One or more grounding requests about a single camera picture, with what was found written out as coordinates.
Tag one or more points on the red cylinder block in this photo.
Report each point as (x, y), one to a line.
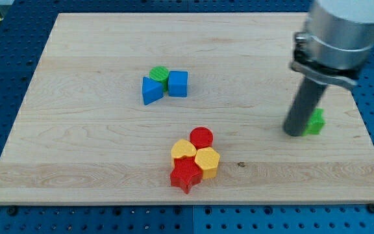
(201, 137)

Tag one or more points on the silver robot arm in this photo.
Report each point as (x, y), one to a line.
(335, 42)

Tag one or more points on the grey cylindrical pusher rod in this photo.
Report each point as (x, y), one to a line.
(303, 106)

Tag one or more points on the yellow heart block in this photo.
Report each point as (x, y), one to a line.
(181, 149)

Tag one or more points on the blue cube block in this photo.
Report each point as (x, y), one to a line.
(178, 84)

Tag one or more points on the yellow hexagon block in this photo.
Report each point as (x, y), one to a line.
(207, 159)

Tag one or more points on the light wooden board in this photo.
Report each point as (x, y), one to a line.
(84, 137)

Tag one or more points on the green star block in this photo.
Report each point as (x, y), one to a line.
(315, 123)

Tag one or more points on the red star block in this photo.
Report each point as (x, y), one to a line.
(185, 174)

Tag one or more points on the blue triangle block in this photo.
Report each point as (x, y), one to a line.
(151, 90)

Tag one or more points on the green cylinder block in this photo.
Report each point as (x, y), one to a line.
(161, 75)

